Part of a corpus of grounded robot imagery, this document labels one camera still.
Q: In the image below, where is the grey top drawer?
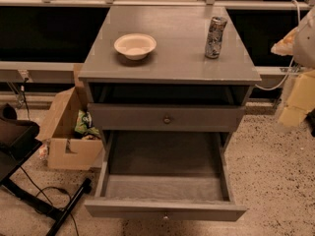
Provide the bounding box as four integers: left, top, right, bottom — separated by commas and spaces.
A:
88, 103, 244, 132

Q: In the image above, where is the black stand base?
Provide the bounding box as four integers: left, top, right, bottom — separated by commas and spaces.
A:
1, 178, 92, 236

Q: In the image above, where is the grey drawer cabinet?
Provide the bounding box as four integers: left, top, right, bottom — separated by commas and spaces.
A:
78, 5, 262, 140

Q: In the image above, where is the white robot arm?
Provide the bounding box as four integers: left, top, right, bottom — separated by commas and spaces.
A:
271, 8, 315, 127

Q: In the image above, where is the cardboard box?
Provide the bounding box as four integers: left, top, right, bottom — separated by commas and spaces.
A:
36, 64, 103, 170

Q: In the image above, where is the white cable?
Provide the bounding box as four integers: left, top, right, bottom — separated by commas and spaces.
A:
254, 0, 302, 91

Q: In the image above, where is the white paper bowl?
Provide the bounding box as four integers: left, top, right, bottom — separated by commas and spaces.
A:
114, 33, 157, 60

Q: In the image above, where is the grey wall rail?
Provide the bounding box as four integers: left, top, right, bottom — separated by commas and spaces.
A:
0, 61, 76, 84

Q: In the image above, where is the crushed soda can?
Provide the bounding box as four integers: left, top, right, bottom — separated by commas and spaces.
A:
205, 17, 227, 59

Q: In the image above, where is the grey drawer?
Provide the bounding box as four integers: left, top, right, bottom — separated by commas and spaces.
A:
85, 131, 246, 221
88, 103, 244, 132

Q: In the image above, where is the black floor cable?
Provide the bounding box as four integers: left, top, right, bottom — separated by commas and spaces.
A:
18, 165, 81, 236

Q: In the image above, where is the green chip bag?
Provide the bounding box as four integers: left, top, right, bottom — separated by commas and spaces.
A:
74, 110, 100, 140

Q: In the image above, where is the black chair seat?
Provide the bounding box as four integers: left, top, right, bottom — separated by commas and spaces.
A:
0, 104, 42, 185

